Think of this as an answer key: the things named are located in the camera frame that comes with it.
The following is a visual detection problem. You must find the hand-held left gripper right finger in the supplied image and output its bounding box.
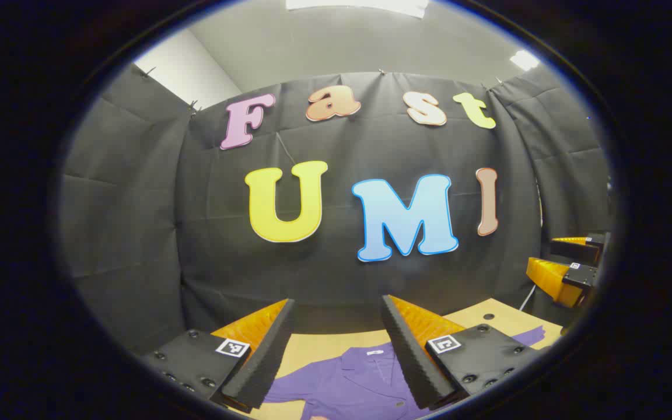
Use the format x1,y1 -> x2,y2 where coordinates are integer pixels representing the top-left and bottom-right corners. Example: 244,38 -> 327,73
380,295 -> 542,410

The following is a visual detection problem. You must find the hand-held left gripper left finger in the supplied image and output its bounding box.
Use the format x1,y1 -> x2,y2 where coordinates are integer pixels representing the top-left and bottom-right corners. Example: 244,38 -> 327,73
141,299 -> 296,414

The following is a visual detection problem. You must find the purple button shirt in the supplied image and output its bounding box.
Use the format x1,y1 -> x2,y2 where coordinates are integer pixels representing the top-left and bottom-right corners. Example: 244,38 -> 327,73
263,325 -> 547,420

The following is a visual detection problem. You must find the small ceiling light panel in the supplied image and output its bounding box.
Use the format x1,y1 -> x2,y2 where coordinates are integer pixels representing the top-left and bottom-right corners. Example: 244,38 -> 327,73
510,50 -> 541,72

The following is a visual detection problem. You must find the large ceiling light panel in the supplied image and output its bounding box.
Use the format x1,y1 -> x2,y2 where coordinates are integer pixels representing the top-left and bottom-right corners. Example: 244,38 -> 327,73
285,0 -> 430,18

